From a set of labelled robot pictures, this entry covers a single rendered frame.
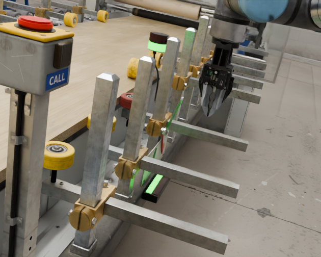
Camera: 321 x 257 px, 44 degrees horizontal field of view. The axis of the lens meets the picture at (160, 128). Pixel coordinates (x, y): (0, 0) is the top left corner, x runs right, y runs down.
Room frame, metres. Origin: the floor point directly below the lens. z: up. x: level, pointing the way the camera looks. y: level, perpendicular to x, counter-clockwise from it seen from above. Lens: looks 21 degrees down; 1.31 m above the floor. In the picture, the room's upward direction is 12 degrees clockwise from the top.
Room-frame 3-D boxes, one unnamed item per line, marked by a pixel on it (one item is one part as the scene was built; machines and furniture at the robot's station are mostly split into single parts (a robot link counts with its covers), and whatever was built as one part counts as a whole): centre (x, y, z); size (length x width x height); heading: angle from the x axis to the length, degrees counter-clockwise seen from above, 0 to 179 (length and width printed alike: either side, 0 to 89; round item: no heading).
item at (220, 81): (1.01, -0.12, 1.13); 0.09 x 0.08 x 0.12; 169
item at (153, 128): (1.24, 0.01, 0.85); 0.14 x 0.06 x 0.05; 168
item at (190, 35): (1.46, -0.04, 0.91); 0.04 x 0.04 x 0.48; 78
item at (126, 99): (1.28, 0.11, 0.85); 0.08 x 0.08 x 0.11
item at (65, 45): (0.46, 0.13, 1.20); 0.03 x 0.01 x 0.03; 168
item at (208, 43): (1.95, -0.14, 0.88); 0.04 x 0.04 x 0.48; 78
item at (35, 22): (0.47, 0.17, 1.22); 0.04 x 0.04 x 0.02
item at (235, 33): (1.01, -0.12, 1.21); 0.10 x 0.09 x 0.05; 79
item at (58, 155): (0.79, 0.22, 0.85); 0.08 x 0.08 x 0.11
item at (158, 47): (1.22, 0.06, 1.10); 0.06 x 0.06 x 0.02
